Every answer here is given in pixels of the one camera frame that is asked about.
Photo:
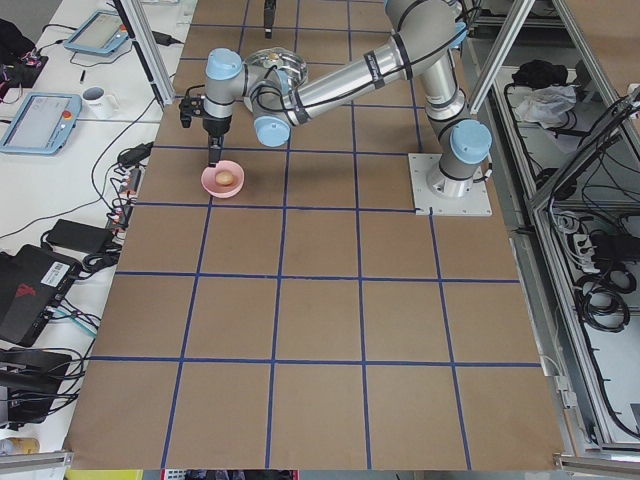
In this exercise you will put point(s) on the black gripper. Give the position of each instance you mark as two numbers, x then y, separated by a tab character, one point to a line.
269	12
217	125

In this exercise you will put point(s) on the brown egg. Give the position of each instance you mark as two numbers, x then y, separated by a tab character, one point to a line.
225	178

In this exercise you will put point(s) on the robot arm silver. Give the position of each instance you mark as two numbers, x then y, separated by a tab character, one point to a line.
424	34

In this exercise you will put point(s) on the mint green pot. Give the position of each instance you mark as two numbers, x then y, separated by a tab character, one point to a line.
265	91

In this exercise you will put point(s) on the pink bowl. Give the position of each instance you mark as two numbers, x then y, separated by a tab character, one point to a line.
211	187

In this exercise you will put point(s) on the white mug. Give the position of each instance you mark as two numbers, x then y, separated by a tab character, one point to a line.
101	103

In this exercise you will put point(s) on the blue teach pendant far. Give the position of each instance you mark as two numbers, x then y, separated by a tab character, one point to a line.
101	35

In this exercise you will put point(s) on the blue teach pendant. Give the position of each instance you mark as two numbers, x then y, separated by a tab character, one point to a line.
42	124
101	35

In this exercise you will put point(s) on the black power brick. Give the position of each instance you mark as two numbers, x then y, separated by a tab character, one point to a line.
79	237

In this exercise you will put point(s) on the blue teach pendant near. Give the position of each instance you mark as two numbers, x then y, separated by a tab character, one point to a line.
42	124

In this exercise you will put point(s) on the black laptop computer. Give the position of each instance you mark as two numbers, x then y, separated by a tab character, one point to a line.
33	282

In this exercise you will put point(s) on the aluminium frame post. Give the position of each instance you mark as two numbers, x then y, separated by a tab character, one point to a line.
139	31

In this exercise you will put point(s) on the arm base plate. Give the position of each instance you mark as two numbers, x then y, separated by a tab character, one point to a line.
434	194

